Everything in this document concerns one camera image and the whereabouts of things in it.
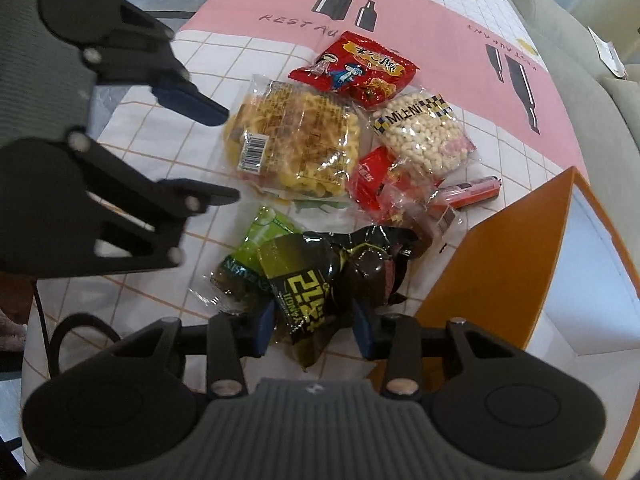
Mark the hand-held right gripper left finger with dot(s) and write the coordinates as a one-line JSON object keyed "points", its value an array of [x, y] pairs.
{"points": [[261, 332]]}

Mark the clear bag of white puffs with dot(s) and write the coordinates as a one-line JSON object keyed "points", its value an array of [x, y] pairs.
{"points": [[425, 135]]}

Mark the grey-green sofa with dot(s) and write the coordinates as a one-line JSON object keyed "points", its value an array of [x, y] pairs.
{"points": [[575, 85]]}

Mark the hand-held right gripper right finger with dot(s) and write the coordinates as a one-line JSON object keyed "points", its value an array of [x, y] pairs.
{"points": [[362, 336]]}

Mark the black and yellow snack packet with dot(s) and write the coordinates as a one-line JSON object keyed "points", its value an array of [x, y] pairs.
{"points": [[310, 285]]}

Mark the beige cushion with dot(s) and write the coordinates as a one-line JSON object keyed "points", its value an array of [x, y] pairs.
{"points": [[627, 95]]}

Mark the red spicy strip packet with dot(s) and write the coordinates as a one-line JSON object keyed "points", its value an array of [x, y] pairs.
{"points": [[370, 175]]}

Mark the orange cardboard box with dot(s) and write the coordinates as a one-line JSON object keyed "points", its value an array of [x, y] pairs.
{"points": [[500, 270]]}

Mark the red cartoon snack packet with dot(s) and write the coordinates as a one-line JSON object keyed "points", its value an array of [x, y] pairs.
{"points": [[360, 67]]}

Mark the pink and white printed tablecloth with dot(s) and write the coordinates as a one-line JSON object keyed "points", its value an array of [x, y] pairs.
{"points": [[425, 15]]}

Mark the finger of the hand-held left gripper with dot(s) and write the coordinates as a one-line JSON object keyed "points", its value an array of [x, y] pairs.
{"points": [[192, 102], [200, 197]]}

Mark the green snack packet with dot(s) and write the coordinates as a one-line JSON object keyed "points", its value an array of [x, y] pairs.
{"points": [[255, 232]]}

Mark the white paper sheet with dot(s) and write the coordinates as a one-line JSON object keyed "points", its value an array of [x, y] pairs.
{"points": [[607, 55]]}

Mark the clear bag of yellow noodle snack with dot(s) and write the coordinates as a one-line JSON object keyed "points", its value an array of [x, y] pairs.
{"points": [[300, 130]]}

